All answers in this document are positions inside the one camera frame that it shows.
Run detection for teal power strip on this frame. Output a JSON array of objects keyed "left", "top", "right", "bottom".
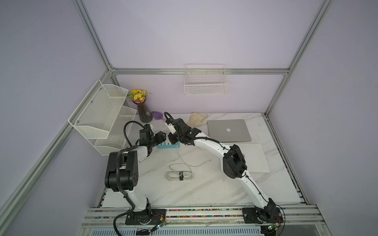
[{"left": 156, "top": 141, "right": 180, "bottom": 149}]

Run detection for white charger cable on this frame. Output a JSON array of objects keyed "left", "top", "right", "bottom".
[{"left": 160, "top": 126, "right": 212, "bottom": 169}]

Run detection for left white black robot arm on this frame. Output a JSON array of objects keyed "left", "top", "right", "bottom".
[{"left": 104, "top": 130, "right": 166, "bottom": 212}]

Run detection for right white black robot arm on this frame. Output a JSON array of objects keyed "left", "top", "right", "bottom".
[{"left": 165, "top": 118, "right": 284, "bottom": 223}]

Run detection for silver apple laptop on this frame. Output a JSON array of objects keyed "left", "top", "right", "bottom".
[{"left": 207, "top": 119, "right": 252, "bottom": 143}]

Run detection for beige work glove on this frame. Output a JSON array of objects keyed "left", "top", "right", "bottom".
[{"left": 187, "top": 112, "right": 208, "bottom": 128}]

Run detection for purple pink hairbrush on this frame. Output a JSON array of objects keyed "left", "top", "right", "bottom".
[{"left": 151, "top": 111, "right": 166, "bottom": 122}]

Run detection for dark purple glass vase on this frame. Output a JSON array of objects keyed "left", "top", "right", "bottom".
[{"left": 133, "top": 100, "right": 153, "bottom": 123}]

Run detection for yellow artificial flowers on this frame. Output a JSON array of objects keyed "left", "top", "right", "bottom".
[{"left": 127, "top": 89, "right": 149, "bottom": 104}]

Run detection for white two-tier mesh shelf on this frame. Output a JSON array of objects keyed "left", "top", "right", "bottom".
[{"left": 68, "top": 80, "right": 137, "bottom": 156}]

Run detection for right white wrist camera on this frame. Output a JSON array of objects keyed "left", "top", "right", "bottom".
[{"left": 166, "top": 123, "right": 177, "bottom": 134}]

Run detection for bundled white power cord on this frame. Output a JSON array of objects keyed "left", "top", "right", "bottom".
[{"left": 165, "top": 163, "right": 194, "bottom": 182}]

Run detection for white wire wall basket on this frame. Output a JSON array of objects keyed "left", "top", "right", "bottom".
[{"left": 184, "top": 64, "right": 228, "bottom": 95}]

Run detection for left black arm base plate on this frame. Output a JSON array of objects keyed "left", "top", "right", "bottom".
[{"left": 125, "top": 208, "right": 166, "bottom": 225}]

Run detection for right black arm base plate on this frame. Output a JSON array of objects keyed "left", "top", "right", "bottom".
[{"left": 242, "top": 207, "right": 284, "bottom": 224}]

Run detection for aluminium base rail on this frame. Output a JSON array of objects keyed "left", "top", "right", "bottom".
[{"left": 81, "top": 205, "right": 326, "bottom": 228}]

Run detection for aluminium frame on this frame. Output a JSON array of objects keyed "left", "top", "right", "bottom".
[{"left": 1, "top": 1, "right": 333, "bottom": 231}]

